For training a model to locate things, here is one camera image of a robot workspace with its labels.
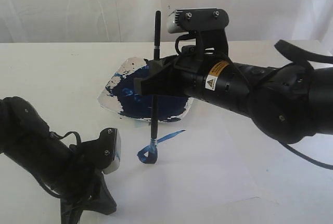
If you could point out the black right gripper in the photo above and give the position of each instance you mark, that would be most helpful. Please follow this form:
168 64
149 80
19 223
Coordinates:
202 70

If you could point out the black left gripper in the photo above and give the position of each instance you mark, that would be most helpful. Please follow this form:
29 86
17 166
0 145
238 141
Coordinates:
84 180

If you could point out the black paintbrush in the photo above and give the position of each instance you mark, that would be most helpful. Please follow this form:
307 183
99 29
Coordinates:
152 152

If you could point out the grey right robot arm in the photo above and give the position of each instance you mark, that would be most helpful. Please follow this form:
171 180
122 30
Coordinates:
286 103

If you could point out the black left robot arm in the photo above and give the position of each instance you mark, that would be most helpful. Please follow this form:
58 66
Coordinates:
27 140

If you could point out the white square paint plate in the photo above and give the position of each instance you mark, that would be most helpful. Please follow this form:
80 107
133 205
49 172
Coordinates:
119 96

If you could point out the white paper sheet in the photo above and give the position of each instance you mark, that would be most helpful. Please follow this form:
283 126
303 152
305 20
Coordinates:
198 167

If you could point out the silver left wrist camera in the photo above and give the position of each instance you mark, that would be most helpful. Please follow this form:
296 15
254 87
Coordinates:
110 156

